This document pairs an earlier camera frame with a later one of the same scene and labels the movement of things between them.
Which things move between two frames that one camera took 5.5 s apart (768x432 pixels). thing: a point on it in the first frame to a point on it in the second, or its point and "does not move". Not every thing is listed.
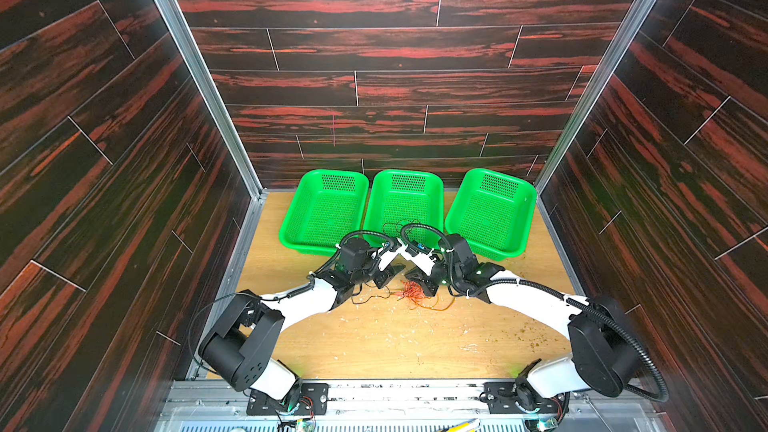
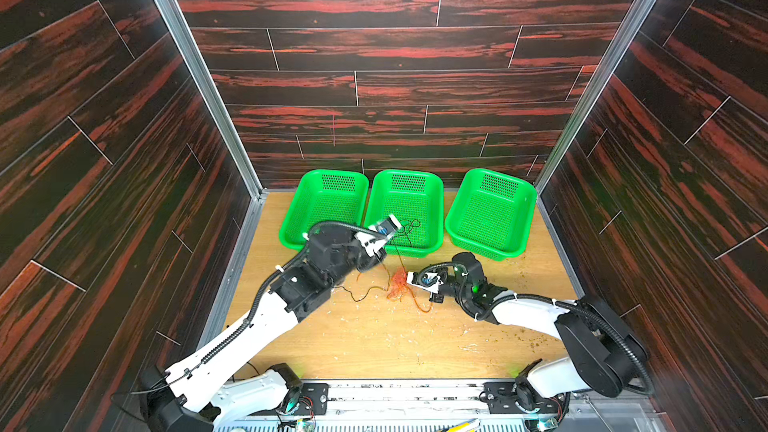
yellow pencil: (470, 425) does not move
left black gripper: (377, 270) to (366, 255)
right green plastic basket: (494, 213) does not move
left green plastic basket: (326, 205) does not move
